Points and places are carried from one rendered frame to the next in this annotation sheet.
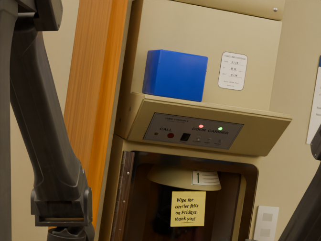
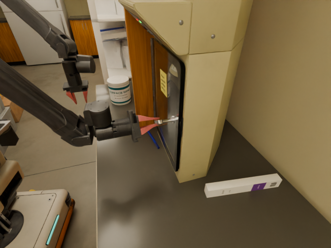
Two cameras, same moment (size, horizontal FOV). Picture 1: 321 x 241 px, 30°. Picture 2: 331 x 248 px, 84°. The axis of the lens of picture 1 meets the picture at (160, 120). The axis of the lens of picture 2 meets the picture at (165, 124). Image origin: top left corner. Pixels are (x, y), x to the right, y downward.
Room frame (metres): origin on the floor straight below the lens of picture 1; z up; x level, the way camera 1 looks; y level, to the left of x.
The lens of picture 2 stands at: (1.28, -0.66, 1.53)
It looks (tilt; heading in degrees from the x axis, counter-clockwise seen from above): 36 degrees down; 89
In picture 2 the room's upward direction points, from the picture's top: straight up
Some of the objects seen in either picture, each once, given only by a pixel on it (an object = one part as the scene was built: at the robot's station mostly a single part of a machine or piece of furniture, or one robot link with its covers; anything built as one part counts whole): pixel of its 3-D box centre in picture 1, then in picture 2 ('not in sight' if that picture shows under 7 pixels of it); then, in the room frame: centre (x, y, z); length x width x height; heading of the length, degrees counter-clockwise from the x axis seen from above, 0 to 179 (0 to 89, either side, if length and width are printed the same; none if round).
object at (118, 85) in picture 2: not in sight; (119, 90); (1.00, 0.41, 1.02); 0.13 x 0.13 x 0.15
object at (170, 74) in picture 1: (174, 75); not in sight; (1.21, -0.01, 1.56); 0.10 x 0.10 x 0.09; 16
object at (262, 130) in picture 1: (208, 127); (147, 21); (1.24, -0.10, 1.46); 0.32 x 0.11 x 0.10; 106
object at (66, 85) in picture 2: not in sight; (74, 79); (0.89, 0.11, 1.21); 0.10 x 0.07 x 0.07; 16
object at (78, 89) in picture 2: not in sight; (81, 94); (0.90, 0.12, 1.14); 0.07 x 0.07 x 0.09; 16
